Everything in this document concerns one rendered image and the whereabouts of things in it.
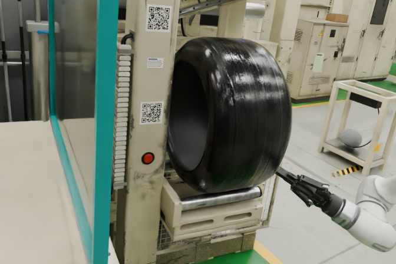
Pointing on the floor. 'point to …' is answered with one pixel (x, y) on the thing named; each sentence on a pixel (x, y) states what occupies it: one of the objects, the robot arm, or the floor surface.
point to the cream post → (147, 144)
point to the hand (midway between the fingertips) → (285, 175)
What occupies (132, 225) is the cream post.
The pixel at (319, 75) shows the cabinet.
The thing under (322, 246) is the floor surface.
